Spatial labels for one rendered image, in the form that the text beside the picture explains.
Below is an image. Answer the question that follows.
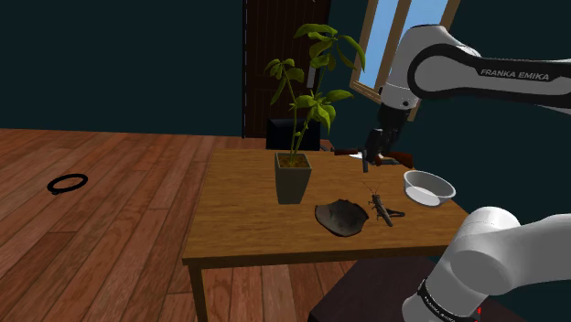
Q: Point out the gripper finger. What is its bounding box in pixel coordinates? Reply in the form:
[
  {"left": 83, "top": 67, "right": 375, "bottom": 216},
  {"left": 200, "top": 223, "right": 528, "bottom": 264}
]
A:
[
  {"left": 374, "top": 141, "right": 398, "bottom": 167},
  {"left": 361, "top": 129, "right": 383, "bottom": 174}
]

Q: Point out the dark grasshopper figure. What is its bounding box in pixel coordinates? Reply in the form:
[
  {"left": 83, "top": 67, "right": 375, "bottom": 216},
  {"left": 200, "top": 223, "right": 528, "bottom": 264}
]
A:
[{"left": 361, "top": 181, "right": 406, "bottom": 228}]

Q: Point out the white bowl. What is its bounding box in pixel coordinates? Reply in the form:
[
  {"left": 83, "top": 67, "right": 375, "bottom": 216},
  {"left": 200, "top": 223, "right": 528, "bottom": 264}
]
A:
[{"left": 403, "top": 169, "right": 458, "bottom": 209}]

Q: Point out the dark rough bowl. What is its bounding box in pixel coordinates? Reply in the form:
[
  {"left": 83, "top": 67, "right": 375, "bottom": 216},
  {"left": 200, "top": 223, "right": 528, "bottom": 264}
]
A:
[{"left": 314, "top": 199, "right": 371, "bottom": 238}]

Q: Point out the green plant in grey pot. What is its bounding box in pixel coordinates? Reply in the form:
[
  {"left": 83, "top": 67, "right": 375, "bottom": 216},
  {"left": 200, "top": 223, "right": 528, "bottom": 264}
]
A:
[{"left": 264, "top": 23, "right": 367, "bottom": 206}]

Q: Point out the wooden framed window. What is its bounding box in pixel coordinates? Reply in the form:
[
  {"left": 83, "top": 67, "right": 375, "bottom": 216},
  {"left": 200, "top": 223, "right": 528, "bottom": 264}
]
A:
[{"left": 349, "top": 0, "right": 461, "bottom": 123}]

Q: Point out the black chair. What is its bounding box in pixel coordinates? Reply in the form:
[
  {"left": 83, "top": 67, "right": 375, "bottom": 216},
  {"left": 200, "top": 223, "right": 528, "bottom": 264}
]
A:
[{"left": 265, "top": 117, "right": 323, "bottom": 152}]

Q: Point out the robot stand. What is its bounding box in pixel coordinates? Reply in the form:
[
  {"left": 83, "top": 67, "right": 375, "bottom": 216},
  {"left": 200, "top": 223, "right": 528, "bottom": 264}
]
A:
[{"left": 307, "top": 256, "right": 528, "bottom": 322}]

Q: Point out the dark brown door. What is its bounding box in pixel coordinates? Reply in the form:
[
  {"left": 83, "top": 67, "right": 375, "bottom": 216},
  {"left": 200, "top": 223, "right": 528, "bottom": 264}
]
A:
[{"left": 242, "top": 0, "right": 332, "bottom": 139}]

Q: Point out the wooden table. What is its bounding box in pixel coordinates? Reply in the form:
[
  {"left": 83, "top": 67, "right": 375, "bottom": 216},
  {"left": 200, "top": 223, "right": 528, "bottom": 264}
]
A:
[{"left": 181, "top": 146, "right": 469, "bottom": 322}]

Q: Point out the brown handled tool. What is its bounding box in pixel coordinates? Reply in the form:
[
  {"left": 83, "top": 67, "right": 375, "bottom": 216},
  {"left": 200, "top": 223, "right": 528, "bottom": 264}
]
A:
[{"left": 382, "top": 151, "right": 415, "bottom": 169}]

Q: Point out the brown handled knife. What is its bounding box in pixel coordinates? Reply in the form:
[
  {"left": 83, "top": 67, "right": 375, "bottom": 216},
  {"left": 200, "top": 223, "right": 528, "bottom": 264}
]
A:
[{"left": 332, "top": 147, "right": 366, "bottom": 161}]

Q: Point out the black ring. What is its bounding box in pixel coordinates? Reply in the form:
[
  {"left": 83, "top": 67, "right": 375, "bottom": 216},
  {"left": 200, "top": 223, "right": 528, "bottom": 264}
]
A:
[{"left": 46, "top": 173, "right": 90, "bottom": 197}]

